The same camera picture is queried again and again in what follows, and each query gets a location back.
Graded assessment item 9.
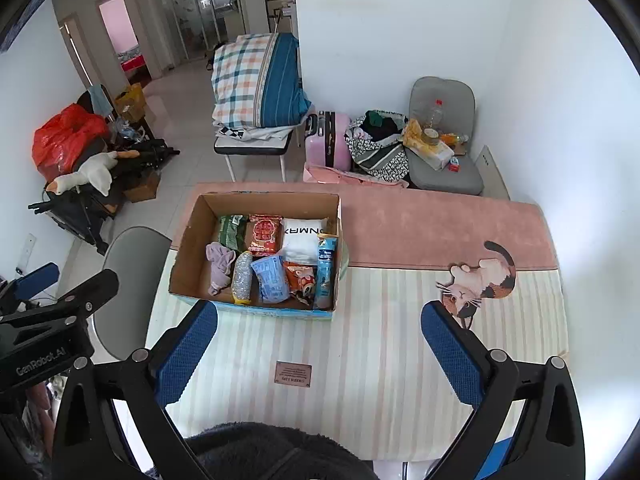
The black white patterned tote bag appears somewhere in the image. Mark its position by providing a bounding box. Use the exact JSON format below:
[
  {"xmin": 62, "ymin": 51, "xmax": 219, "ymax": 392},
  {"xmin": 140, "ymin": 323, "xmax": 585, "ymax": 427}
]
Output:
[{"xmin": 345, "ymin": 109, "xmax": 411, "ymax": 184}]

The green snack packet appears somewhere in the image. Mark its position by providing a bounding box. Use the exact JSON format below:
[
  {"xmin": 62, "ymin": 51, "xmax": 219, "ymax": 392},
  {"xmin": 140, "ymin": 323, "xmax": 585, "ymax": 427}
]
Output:
[{"xmin": 217, "ymin": 214, "xmax": 249, "ymax": 253}]

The grey cushioned chair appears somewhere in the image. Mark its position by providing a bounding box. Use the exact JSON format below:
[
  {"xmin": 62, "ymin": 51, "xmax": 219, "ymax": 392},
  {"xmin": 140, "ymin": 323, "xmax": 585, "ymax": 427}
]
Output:
[{"xmin": 407, "ymin": 76, "xmax": 485, "ymax": 196}]

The small brown cardboard box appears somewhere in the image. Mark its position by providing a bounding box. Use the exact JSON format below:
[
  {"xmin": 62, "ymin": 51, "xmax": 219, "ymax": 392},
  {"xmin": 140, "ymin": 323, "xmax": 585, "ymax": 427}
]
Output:
[{"xmin": 122, "ymin": 170, "xmax": 161, "ymax": 203}]

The blue tissue packet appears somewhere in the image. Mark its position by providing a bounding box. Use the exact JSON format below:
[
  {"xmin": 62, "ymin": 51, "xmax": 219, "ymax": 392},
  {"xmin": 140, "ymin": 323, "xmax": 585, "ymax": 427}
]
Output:
[{"xmin": 250, "ymin": 254, "xmax": 291, "ymax": 305}]

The clear plastic bottle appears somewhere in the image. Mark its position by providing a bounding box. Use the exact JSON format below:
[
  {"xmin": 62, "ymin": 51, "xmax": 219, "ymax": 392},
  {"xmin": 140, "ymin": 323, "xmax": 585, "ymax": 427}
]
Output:
[{"xmin": 426, "ymin": 99, "xmax": 446, "ymax": 133}]

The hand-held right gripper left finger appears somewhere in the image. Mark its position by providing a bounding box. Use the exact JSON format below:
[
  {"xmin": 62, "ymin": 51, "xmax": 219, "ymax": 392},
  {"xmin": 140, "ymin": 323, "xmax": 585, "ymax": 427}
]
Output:
[{"xmin": 52, "ymin": 300, "xmax": 219, "ymax": 480}]

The pink suitcase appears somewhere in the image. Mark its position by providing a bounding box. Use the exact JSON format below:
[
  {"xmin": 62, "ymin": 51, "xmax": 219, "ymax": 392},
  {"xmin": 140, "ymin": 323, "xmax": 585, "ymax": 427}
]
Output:
[{"xmin": 304, "ymin": 111, "xmax": 352, "ymax": 171}]

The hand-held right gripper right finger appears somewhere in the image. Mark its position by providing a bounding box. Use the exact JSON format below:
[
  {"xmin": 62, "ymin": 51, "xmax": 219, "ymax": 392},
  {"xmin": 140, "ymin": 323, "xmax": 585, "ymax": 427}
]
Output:
[{"xmin": 420, "ymin": 301, "xmax": 586, "ymax": 480}]

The grey shell chair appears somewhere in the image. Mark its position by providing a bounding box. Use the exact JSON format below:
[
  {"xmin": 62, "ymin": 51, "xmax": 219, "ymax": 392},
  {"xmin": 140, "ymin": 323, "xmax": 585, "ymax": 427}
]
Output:
[{"xmin": 90, "ymin": 226, "xmax": 173, "ymax": 361}]

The glittery yellow pouch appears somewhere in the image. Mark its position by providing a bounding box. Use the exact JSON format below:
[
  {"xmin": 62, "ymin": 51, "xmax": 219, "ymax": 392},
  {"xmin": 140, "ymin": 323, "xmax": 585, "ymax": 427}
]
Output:
[{"xmin": 231, "ymin": 251, "xmax": 254, "ymax": 306}]

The white plastic bag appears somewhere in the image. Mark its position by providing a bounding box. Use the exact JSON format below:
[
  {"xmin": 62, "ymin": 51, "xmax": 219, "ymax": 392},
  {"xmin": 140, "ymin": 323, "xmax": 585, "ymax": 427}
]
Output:
[{"xmin": 280, "ymin": 217, "xmax": 331, "ymax": 266}]

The black folding cart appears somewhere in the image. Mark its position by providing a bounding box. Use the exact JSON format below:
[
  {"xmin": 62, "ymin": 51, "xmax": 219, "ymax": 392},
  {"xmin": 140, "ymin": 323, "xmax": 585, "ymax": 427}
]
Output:
[{"xmin": 27, "ymin": 137, "xmax": 181, "ymax": 256}]

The white wall socket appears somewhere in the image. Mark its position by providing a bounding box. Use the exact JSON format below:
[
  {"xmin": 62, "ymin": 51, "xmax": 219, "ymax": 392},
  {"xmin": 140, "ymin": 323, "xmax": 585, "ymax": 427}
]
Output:
[{"xmin": 19, "ymin": 232, "xmax": 38, "ymax": 272}]

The orange cat-print packet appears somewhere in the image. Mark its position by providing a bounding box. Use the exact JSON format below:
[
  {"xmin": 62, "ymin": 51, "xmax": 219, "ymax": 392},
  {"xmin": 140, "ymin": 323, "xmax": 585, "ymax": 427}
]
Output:
[{"xmin": 282, "ymin": 260, "xmax": 318, "ymax": 301}]

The pale purple sock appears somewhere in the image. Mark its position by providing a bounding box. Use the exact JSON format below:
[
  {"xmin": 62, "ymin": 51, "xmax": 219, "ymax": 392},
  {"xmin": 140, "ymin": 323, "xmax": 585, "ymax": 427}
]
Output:
[{"xmin": 206, "ymin": 241, "xmax": 237, "ymax": 297}]

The red snack packet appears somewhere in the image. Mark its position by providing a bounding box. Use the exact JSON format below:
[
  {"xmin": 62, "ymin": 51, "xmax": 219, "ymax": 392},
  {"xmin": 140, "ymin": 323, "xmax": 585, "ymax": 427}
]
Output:
[{"xmin": 247, "ymin": 214, "xmax": 284, "ymax": 256}]

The blue white tube packet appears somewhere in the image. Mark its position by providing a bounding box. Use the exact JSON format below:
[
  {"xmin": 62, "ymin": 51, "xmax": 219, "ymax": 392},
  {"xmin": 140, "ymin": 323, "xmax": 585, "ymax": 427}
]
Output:
[{"xmin": 314, "ymin": 237, "xmax": 340, "ymax": 310}]

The white tissue pack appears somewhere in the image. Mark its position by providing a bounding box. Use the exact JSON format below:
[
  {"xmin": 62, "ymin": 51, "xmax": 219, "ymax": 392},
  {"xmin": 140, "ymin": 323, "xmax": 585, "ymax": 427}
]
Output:
[{"xmin": 412, "ymin": 140, "xmax": 456, "ymax": 170}]

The red plastic bag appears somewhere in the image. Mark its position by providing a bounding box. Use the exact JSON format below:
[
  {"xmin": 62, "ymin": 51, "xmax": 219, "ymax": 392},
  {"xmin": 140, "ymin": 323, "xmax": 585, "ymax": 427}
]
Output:
[{"xmin": 32, "ymin": 103, "xmax": 110, "ymax": 181}]

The pink flat bag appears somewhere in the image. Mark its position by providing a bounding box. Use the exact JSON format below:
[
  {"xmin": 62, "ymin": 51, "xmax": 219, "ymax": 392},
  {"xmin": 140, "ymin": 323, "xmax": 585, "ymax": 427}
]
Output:
[{"xmin": 304, "ymin": 162, "xmax": 410, "ymax": 190}]

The yellow paper bag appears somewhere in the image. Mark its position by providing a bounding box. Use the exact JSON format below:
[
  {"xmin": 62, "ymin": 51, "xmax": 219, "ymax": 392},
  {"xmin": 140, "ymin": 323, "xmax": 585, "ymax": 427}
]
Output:
[{"xmin": 114, "ymin": 82, "xmax": 147, "ymax": 121}]

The dark fleece clothing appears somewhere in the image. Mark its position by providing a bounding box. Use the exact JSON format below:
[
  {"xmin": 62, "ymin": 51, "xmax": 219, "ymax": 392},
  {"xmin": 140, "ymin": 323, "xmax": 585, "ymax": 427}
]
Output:
[{"xmin": 182, "ymin": 422, "xmax": 381, "ymax": 480}]

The white goose plush toy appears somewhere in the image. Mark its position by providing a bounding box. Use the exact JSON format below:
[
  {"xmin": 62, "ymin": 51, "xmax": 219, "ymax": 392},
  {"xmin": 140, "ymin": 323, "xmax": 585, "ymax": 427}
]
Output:
[{"xmin": 52, "ymin": 149, "xmax": 138, "ymax": 197}]

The white flat board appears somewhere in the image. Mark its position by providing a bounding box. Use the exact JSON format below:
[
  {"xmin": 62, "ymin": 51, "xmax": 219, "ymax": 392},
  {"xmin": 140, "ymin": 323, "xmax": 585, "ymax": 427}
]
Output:
[{"xmin": 475, "ymin": 145, "xmax": 511, "ymax": 201}]

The plaid folded quilt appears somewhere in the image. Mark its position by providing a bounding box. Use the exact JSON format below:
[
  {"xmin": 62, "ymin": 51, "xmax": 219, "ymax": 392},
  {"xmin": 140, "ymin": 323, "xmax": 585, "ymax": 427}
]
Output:
[{"xmin": 210, "ymin": 32, "xmax": 312, "ymax": 130}]

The yellow plastic bag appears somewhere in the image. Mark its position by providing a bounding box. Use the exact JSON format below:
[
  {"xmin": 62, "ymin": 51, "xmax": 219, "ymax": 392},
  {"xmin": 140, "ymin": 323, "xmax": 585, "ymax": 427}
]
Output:
[{"xmin": 402, "ymin": 119, "xmax": 453, "ymax": 148}]

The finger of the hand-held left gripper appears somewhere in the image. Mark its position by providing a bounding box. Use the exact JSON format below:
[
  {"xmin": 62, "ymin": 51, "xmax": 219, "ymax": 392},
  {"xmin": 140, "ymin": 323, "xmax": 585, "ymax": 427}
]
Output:
[
  {"xmin": 59, "ymin": 269, "xmax": 121, "ymax": 319},
  {"xmin": 10, "ymin": 262, "xmax": 61, "ymax": 301}
]

